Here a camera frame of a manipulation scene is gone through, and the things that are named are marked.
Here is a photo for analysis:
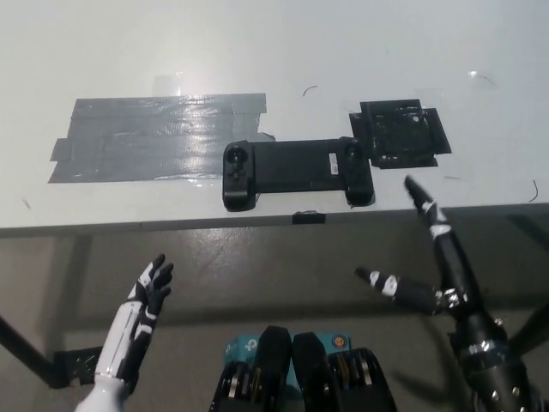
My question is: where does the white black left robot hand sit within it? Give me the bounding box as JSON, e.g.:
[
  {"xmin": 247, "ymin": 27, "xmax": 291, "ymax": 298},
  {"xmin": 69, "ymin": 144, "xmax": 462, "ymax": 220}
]
[{"xmin": 94, "ymin": 253, "xmax": 175, "ymax": 394}]

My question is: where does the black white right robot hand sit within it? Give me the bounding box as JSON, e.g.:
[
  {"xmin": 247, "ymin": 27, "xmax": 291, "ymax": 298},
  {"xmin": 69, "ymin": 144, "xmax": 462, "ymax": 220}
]
[{"xmin": 353, "ymin": 174, "xmax": 510, "ymax": 354}]

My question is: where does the black teal robot torso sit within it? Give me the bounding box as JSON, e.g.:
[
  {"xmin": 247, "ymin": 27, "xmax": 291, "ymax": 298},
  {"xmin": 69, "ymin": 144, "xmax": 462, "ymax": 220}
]
[{"xmin": 208, "ymin": 324, "xmax": 398, "ymax": 412}]

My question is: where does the black game controller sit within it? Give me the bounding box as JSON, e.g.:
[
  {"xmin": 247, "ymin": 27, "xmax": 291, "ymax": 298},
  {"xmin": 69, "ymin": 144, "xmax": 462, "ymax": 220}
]
[{"xmin": 221, "ymin": 136, "xmax": 376, "ymax": 214}]

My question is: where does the grey table leg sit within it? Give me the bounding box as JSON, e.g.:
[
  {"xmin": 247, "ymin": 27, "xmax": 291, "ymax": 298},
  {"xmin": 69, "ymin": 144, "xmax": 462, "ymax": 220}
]
[{"xmin": 58, "ymin": 234, "xmax": 94, "ymax": 349}]

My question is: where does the black diagonal table brace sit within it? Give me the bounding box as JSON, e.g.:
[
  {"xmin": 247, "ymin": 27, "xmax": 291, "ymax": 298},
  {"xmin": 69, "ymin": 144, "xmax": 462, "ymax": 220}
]
[
  {"xmin": 0, "ymin": 315, "xmax": 57, "ymax": 379},
  {"xmin": 508, "ymin": 300, "xmax": 549, "ymax": 360}
]

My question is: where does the dark table frame bar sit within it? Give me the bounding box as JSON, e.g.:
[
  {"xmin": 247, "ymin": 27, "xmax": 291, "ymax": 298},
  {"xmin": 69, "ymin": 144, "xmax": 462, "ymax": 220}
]
[{"xmin": 505, "ymin": 213, "xmax": 549, "ymax": 244}]

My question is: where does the grey duct tape patch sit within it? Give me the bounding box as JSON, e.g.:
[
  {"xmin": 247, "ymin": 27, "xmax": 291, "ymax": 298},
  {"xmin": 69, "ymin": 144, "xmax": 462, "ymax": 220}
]
[{"xmin": 46, "ymin": 93, "xmax": 277, "ymax": 185}]

